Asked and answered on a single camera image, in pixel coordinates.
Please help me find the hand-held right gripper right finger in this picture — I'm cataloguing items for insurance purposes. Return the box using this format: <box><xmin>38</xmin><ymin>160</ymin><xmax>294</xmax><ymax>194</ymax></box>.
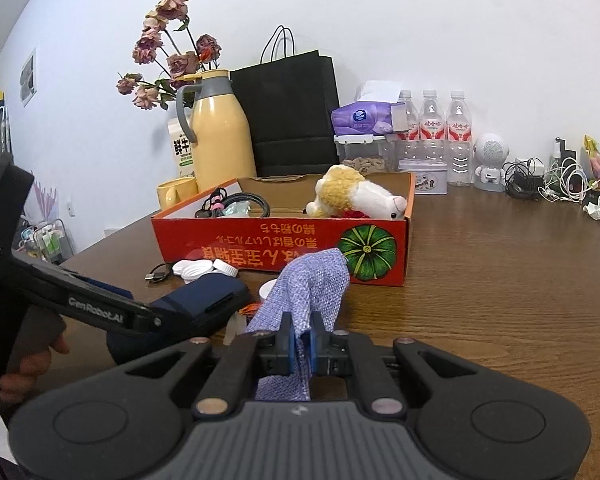
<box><xmin>307</xmin><ymin>312</ymin><xmax>476</xmax><ymax>418</ymax></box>

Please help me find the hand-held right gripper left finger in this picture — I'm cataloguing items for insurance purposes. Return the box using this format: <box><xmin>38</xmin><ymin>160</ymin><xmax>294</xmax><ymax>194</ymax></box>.
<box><xmin>125</xmin><ymin>312</ymin><xmax>297</xmax><ymax>421</ymax></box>

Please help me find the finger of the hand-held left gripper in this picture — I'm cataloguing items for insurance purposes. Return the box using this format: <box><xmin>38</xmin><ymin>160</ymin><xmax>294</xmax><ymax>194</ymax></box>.
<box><xmin>55</xmin><ymin>267</ymin><xmax>133</xmax><ymax>300</ymax></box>
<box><xmin>12</xmin><ymin>255</ymin><xmax>164</xmax><ymax>336</ymax></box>

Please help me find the blue knitted cloth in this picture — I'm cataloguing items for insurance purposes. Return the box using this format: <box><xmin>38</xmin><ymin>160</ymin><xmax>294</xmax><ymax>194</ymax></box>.
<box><xmin>246</xmin><ymin>248</ymin><xmax>352</xmax><ymax>402</ymax></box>

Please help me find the navy pouch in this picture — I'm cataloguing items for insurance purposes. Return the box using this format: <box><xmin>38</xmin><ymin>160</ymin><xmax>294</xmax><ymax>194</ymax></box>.
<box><xmin>106</xmin><ymin>276</ymin><xmax>252</xmax><ymax>366</ymax></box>

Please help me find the orange cardboard box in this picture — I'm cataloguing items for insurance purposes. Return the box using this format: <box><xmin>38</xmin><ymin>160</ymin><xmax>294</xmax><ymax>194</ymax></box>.
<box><xmin>151</xmin><ymin>171</ymin><xmax>416</xmax><ymax>287</ymax></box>

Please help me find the black cable bundle pink tie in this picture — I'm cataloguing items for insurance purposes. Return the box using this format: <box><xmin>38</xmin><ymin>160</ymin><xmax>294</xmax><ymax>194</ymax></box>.
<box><xmin>195</xmin><ymin>187</ymin><xmax>273</xmax><ymax>219</ymax></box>

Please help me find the yellow white plush toy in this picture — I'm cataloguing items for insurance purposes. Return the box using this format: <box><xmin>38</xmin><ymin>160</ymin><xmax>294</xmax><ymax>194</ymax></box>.
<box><xmin>306</xmin><ymin>164</ymin><xmax>409</xmax><ymax>221</ymax></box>

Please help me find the person's left hand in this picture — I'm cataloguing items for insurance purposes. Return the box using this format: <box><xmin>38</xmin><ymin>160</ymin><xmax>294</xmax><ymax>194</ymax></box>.
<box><xmin>0</xmin><ymin>337</ymin><xmax>71</xmax><ymax>391</ymax></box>

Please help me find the storage rack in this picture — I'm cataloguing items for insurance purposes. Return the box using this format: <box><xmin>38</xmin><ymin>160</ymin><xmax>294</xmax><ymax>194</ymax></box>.
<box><xmin>17</xmin><ymin>217</ymin><xmax>76</xmax><ymax>266</ymax></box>

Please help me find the translucent plastic container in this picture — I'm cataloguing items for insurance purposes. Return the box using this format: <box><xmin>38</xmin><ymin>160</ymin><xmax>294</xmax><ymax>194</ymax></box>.
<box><xmin>225</xmin><ymin>310</ymin><xmax>254</xmax><ymax>346</ymax></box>

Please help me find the small white cup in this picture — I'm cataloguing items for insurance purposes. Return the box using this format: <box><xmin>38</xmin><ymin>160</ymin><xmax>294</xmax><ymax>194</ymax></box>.
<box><xmin>258</xmin><ymin>279</ymin><xmax>281</xmax><ymax>306</ymax></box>

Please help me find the yellow mug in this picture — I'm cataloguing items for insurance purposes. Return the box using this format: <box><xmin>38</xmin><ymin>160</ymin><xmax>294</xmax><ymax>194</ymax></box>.
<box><xmin>156</xmin><ymin>176</ymin><xmax>199</xmax><ymax>211</ymax></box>

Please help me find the white milk carton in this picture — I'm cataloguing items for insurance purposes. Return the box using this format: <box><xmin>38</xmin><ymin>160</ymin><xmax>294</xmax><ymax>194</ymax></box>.
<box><xmin>167</xmin><ymin>117</ymin><xmax>197</xmax><ymax>179</ymax></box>

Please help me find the yellow thermos jug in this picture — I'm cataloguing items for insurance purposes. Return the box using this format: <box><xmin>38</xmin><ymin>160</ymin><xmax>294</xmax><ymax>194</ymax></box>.
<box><xmin>176</xmin><ymin>69</ymin><xmax>257</xmax><ymax>193</ymax></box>

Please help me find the clear container of nuts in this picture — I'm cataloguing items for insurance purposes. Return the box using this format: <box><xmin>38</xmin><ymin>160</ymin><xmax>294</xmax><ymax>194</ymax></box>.
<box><xmin>334</xmin><ymin>133</ymin><xmax>397</xmax><ymax>177</ymax></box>

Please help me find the pale tin box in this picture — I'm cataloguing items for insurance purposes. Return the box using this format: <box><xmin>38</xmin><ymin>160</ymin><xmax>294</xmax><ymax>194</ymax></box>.
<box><xmin>397</xmin><ymin>159</ymin><xmax>449</xmax><ymax>195</ymax></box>

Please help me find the purple tissue pack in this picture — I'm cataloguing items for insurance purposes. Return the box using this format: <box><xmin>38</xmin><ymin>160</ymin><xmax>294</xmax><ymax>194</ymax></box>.
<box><xmin>331</xmin><ymin>81</ymin><xmax>408</xmax><ymax>136</ymax></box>

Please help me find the clear water bottle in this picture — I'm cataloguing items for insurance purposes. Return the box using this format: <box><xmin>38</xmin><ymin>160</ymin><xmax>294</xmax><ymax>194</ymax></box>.
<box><xmin>445</xmin><ymin>91</ymin><xmax>475</xmax><ymax>188</ymax></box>
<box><xmin>397</xmin><ymin>90</ymin><xmax>421</xmax><ymax>161</ymax></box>
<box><xmin>419</xmin><ymin>90</ymin><xmax>447</xmax><ymax>161</ymax></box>

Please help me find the black paper bag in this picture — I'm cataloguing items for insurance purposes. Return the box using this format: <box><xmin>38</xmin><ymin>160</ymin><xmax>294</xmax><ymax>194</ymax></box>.
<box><xmin>229</xmin><ymin>25</ymin><xmax>342</xmax><ymax>178</ymax></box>

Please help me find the white robot speaker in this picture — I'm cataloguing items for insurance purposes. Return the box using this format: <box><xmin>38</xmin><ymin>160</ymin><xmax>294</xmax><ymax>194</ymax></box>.
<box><xmin>472</xmin><ymin>132</ymin><xmax>512</xmax><ymax>192</ymax></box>

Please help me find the dried rose bouquet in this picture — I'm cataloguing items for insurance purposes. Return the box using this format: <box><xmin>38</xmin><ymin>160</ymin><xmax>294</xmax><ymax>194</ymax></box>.
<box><xmin>116</xmin><ymin>0</ymin><xmax>222</xmax><ymax>111</ymax></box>

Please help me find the wall picture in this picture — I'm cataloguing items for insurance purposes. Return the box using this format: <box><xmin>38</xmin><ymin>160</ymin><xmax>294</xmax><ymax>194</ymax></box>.
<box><xmin>20</xmin><ymin>47</ymin><xmax>38</xmax><ymax>106</ymax></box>

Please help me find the black charger cable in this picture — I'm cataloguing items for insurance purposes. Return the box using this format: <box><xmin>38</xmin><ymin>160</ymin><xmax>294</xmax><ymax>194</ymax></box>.
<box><xmin>502</xmin><ymin>157</ymin><xmax>546</xmax><ymax>201</ymax></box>

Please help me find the white cable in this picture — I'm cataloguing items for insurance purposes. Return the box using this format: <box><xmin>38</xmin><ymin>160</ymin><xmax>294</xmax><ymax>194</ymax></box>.
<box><xmin>540</xmin><ymin>157</ymin><xmax>588</xmax><ymax>204</ymax></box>

